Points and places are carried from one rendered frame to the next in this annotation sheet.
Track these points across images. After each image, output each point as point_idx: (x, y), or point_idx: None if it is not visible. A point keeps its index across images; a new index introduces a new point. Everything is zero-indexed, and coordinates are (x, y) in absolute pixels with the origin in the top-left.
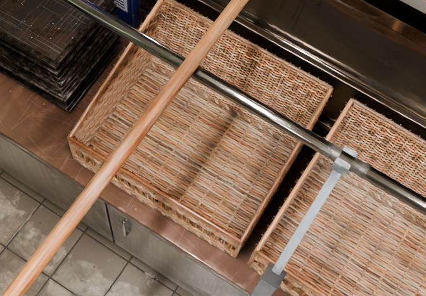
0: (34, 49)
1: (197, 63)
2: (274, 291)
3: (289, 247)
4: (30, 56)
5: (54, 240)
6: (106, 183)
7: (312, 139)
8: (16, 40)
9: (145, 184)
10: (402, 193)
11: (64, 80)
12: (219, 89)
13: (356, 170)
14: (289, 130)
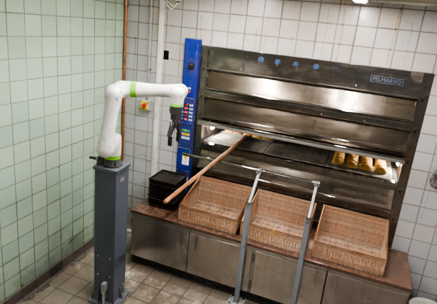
0: (168, 182)
1: (220, 157)
2: (250, 209)
3: (251, 194)
4: (166, 185)
5: (199, 173)
6: (207, 168)
7: (250, 167)
8: (162, 181)
9: (205, 211)
10: (274, 172)
11: None
12: (226, 163)
13: (262, 170)
14: (244, 166)
